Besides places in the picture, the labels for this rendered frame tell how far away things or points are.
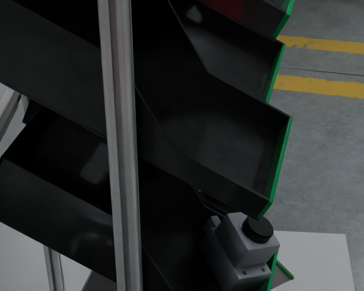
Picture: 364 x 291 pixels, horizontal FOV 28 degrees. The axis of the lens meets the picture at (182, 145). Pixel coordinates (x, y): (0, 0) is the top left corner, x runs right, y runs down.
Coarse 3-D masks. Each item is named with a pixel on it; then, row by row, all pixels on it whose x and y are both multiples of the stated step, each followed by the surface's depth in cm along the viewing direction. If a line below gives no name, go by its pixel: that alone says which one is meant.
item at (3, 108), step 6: (6, 90) 83; (12, 90) 83; (6, 96) 81; (12, 96) 82; (0, 102) 80; (6, 102) 80; (12, 102) 82; (0, 108) 79; (6, 108) 80; (12, 108) 82; (0, 114) 78; (6, 114) 80; (0, 120) 78; (0, 126) 78
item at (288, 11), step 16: (208, 0) 49; (224, 0) 49; (240, 0) 48; (256, 0) 48; (272, 0) 54; (288, 0) 50; (240, 16) 49; (256, 16) 49; (272, 16) 48; (288, 16) 48; (256, 32) 49; (272, 32) 49
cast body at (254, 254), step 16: (208, 224) 75; (224, 224) 71; (240, 224) 70; (256, 224) 69; (208, 240) 73; (224, 240) 71; (240, 240) 69; (256, 240) 69; (272, 240) 70; (208, 256) 73; (224, 256) 71; (240, 256) 69; (256, 256) 70; (224, 272) 71; (240, 272) 70; (256, 272) 71; (224, 288) 71; (240, 288) 71; (256, 288) 73
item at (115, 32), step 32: (128, 0) 48; (128, 32) 49; (128, 64) 50; (128, 96) 51; (128, 128) 53; (128, 160) 55; (128, 192) 56; (128, 224) 58; (128, 256) 61; (64, 288) 112; (128, 288) 63
